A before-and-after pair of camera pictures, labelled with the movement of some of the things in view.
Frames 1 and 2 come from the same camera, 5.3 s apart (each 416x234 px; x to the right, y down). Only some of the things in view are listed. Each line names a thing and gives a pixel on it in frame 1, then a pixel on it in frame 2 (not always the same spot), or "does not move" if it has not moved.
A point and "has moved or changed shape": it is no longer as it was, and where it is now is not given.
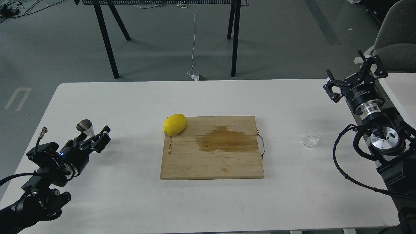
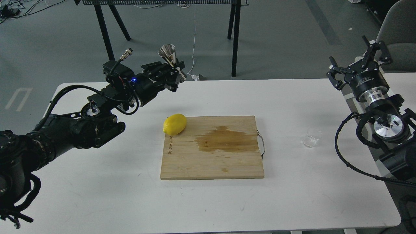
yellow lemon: x=174 y=124 does not move
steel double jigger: x=86 y=126 has moved or changed shape
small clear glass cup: x=313 y=136 does not move
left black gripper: x=77 y=151 → x=145 y=85
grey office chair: x=395 y=45 does not move
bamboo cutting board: x=213 y=147 does not move
